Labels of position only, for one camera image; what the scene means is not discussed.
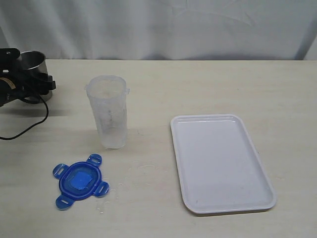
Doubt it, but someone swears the blue container lid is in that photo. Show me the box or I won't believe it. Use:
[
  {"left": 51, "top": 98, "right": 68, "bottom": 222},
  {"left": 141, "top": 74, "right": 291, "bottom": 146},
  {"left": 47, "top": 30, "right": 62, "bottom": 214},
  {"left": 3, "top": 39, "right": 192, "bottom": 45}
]
[{"left": 53, "top": 154, "right": 109, "bottom": 210}]

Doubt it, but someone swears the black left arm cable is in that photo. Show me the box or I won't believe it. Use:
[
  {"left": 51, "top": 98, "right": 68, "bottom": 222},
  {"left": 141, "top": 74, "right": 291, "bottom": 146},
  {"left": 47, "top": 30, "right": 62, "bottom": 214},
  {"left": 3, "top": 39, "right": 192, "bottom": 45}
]
[{"left": 0, "top": 94, "right": 50, "bottom": 141}]

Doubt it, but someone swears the clear tall plastic container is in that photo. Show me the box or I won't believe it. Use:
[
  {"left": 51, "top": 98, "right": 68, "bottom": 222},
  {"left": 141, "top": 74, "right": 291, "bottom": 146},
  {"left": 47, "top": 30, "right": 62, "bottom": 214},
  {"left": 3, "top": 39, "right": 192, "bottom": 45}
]
[{"left": 85, "top": 75, "right": 129, "bottom": 149}]

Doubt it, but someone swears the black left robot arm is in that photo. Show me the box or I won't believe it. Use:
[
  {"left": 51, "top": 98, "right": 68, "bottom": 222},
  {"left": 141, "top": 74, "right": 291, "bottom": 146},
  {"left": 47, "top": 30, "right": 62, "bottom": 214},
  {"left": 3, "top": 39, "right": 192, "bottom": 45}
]
[{"left": 0, "top": 48, "right": 56, "bottom": 106}]

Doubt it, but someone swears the white backdrop curtain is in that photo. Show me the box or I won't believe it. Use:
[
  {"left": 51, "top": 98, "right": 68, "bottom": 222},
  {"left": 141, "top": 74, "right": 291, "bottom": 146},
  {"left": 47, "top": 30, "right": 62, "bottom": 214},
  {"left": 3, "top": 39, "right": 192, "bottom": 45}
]
[{"left": 0, "top": 0, "right": 317, "bottom": 60}]

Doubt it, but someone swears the white plastic tray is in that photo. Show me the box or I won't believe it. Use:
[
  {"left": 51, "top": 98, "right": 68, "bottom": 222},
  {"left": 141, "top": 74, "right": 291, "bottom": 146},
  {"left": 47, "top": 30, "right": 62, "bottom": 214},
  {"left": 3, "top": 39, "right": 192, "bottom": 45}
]
[{"left": 170, "top": 114, "right": 277, "bottom": 215}]

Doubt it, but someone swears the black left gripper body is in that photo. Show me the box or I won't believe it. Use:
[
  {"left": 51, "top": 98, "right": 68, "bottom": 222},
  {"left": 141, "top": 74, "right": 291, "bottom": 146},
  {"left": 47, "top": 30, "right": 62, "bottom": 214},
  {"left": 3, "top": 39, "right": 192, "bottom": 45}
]
[{"left": 0, "top": 48, "right": 31, "bottom": 99}]

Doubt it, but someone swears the stainless steel cup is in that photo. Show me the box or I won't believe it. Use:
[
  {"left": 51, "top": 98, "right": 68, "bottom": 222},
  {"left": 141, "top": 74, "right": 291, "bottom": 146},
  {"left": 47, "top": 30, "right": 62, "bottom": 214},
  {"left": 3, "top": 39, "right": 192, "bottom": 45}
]
[{"left": 18, "top": 51, "right": 53, "bottom": 104}]

